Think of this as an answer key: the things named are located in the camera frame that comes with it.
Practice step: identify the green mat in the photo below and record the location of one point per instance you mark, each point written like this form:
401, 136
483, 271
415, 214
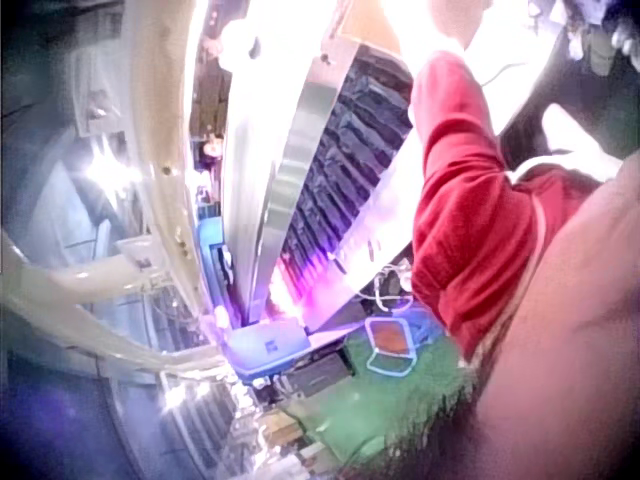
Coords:
390, 400

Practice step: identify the clear container with brown contents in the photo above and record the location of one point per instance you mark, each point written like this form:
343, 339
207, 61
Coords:
391, 347

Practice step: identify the blue plastic crate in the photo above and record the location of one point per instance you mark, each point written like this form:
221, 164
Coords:
267, 345

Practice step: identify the cream metal frame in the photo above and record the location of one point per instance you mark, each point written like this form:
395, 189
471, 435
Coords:
160, 165

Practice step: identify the black box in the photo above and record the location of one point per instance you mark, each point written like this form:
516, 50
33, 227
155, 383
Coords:
317, 375

